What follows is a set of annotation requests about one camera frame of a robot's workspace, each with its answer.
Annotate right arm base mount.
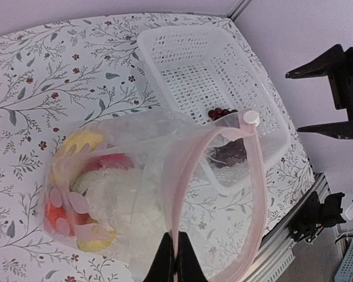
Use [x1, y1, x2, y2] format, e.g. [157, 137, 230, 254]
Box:
[288, 192, 346, 243]

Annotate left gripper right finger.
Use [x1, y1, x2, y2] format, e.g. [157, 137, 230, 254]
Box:
[176, 232, 208, 282]

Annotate front aluminium rail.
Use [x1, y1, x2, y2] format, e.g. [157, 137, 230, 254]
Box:
[242, 173, 329, 282]

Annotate dark red toy grapes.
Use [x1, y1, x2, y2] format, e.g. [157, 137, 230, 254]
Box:
[208, 108, 247, 169]

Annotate orange toy pumpkin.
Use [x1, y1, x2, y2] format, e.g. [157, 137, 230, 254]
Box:
[45, 202, 75, 237]

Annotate clear zip top bag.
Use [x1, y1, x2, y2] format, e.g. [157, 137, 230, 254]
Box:
[38, 109, 267, 281]

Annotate blue perforated crate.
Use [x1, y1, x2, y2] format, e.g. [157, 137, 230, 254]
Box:
[334, 239, 353, 282]

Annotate red toy bell pepper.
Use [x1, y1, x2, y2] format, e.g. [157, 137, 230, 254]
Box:
[84, 153, 135, 172]

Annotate floral table mat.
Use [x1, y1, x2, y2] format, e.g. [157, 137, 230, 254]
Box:
[0, 11, 317, 282]

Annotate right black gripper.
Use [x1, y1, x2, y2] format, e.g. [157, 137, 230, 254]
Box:
[285, 44, 353, 140]

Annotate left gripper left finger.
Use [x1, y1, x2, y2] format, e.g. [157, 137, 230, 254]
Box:
[144, 233, 175, 282]

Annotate white toy cauliflower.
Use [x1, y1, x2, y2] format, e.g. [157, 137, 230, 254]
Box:
[71, 168, 166, 245]

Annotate white plastic basket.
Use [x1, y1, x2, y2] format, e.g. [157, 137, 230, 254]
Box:
[137, 25, 290, 193]

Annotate right aluminium frame post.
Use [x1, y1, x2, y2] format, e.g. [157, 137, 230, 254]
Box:
[227, 0, 252, 21]

